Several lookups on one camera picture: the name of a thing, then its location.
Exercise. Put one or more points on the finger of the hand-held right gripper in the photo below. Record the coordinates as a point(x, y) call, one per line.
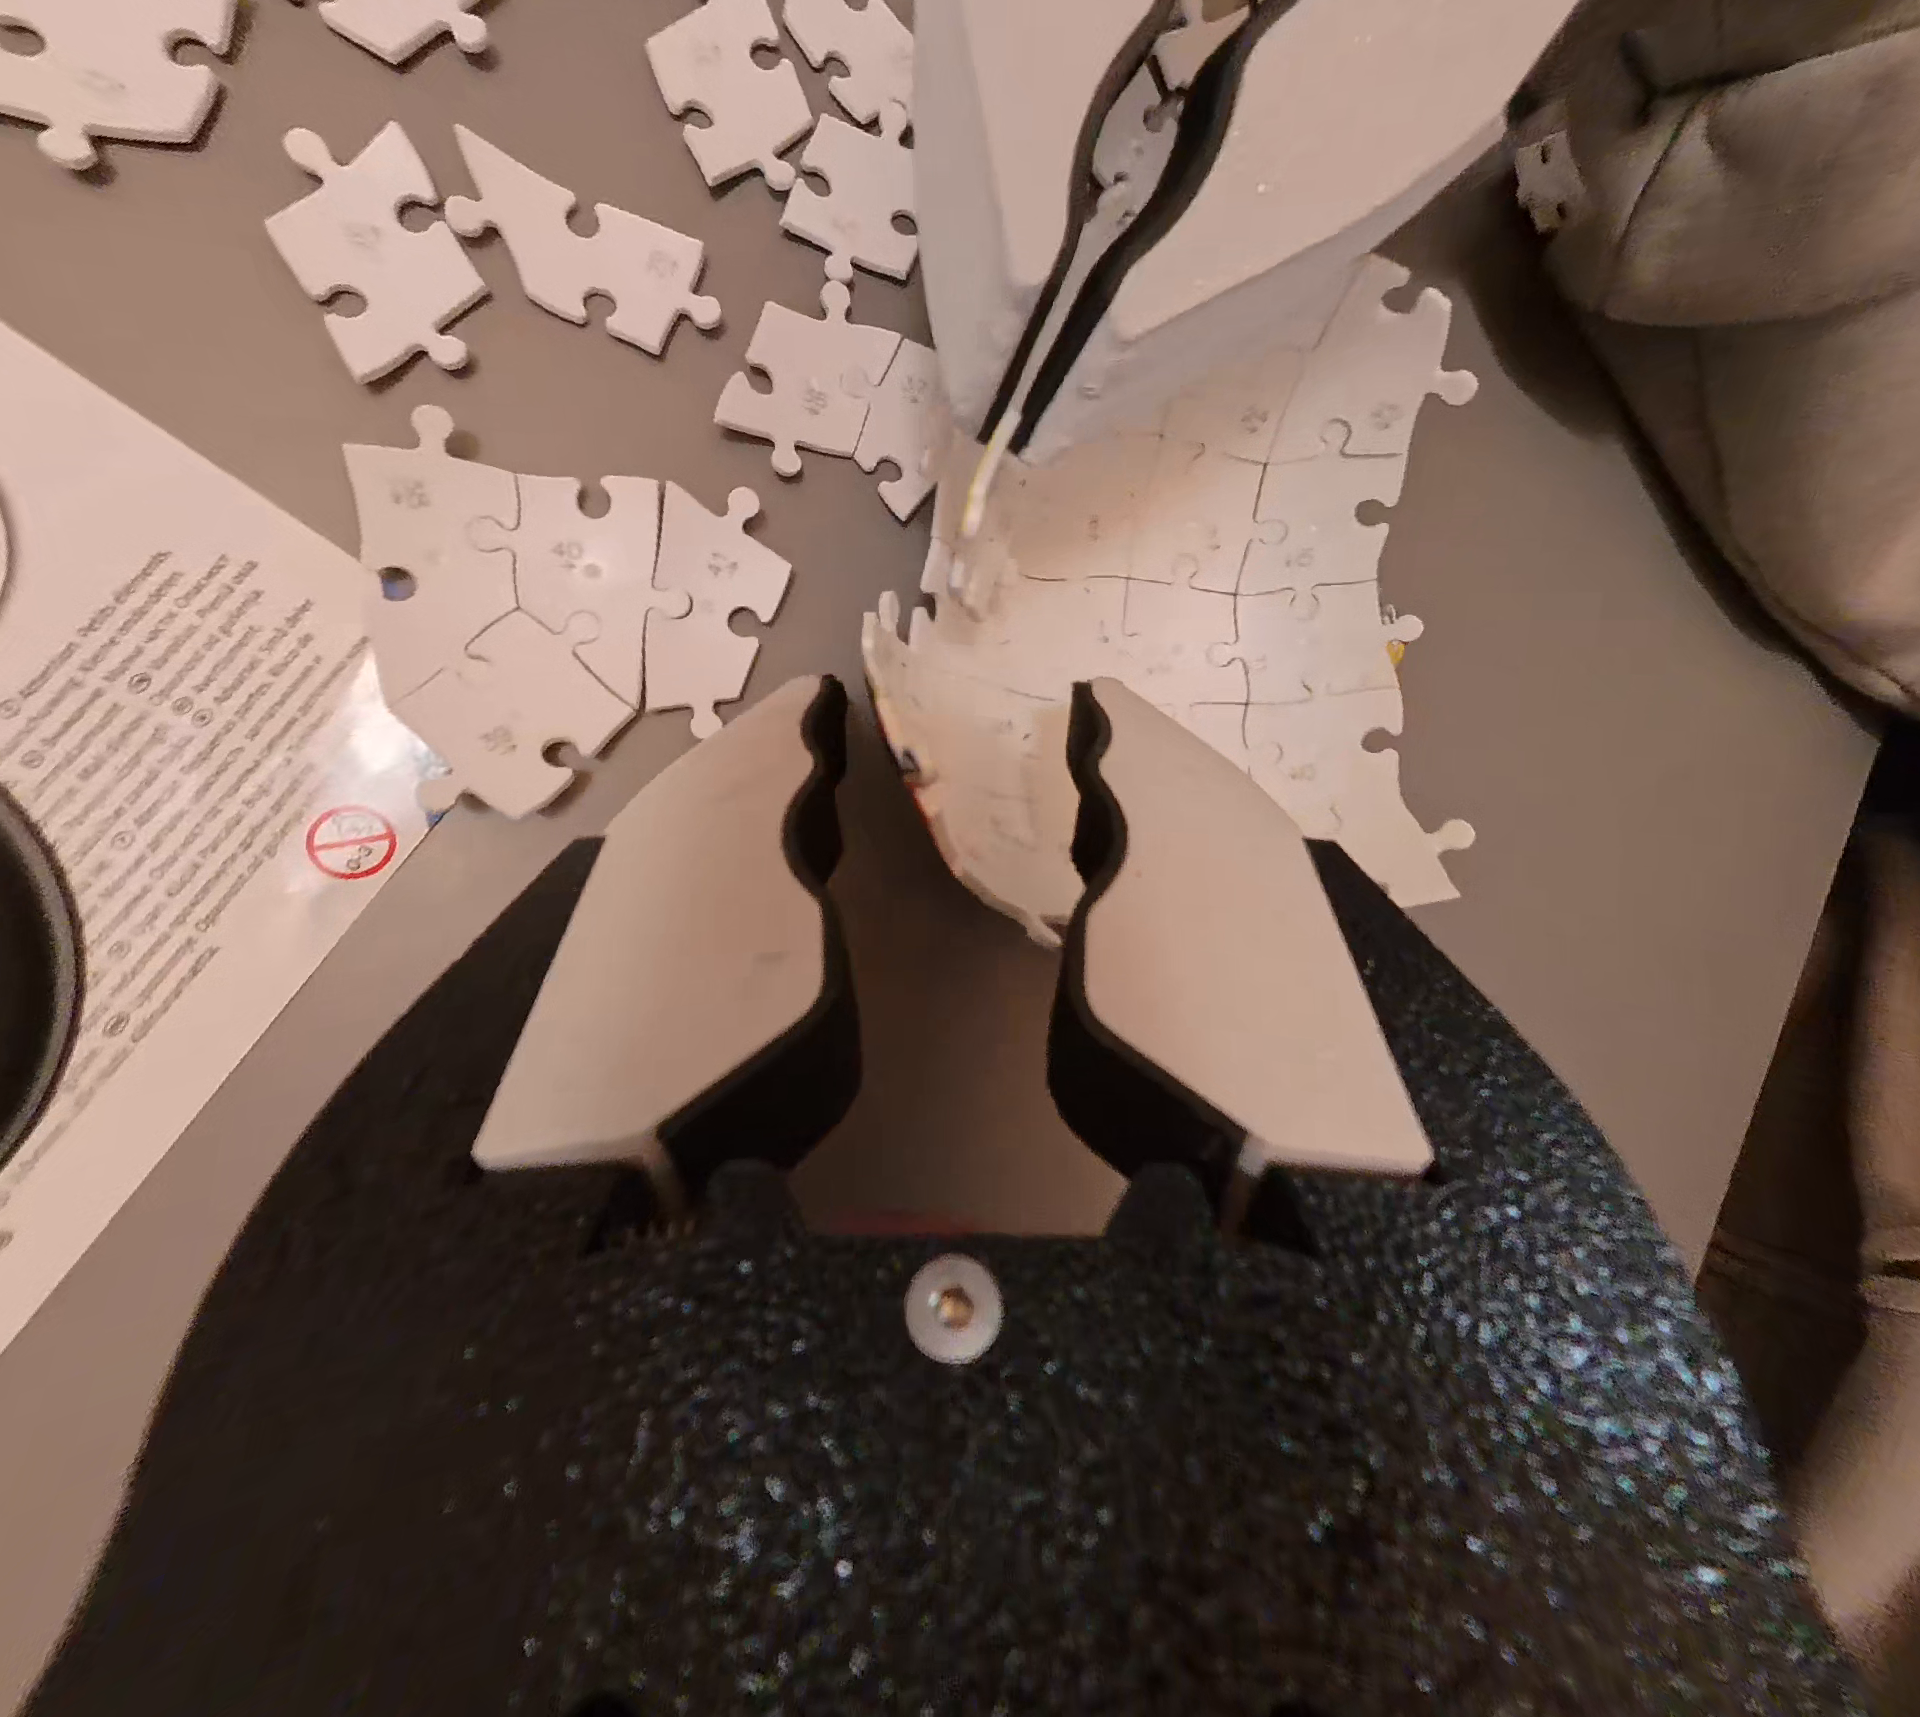
point(1020, 23)
point(1394, 53)

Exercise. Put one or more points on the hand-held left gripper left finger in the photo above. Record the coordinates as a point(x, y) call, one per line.
point(674, 966)

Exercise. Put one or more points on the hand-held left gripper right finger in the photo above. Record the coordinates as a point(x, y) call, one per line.
point(1244, 982)

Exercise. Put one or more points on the assembled white puzzle ball section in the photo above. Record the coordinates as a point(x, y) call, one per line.
point(1274, 576)

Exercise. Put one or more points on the single white puzzle piece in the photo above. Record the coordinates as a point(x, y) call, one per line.
point(978, 486)

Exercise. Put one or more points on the small joined puzzle pieces cluster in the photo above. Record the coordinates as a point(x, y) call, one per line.
point(571, 593)

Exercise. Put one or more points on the white instruction leaflet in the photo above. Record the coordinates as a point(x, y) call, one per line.
point(164, 726)

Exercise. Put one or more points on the person's dark trousers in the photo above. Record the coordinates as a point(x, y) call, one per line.
point(1845, 1147)

